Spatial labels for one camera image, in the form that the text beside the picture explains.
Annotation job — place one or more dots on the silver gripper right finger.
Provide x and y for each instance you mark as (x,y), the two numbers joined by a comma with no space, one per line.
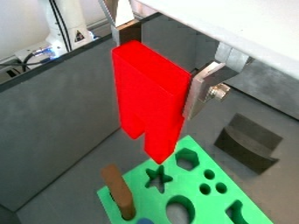
(208,82)

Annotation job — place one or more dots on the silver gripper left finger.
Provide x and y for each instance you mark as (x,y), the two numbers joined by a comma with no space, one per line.
(126,27)

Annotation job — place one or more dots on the red double-square block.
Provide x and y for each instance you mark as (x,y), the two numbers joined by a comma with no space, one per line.
(151,89)

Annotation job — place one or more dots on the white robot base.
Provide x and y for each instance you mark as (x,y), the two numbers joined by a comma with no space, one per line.
(69,32)

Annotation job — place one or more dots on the black curved holder stand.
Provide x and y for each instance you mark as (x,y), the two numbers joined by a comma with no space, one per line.
(250,143)

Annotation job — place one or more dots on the blue cylinder block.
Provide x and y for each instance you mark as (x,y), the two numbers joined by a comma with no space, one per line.
(145,221)

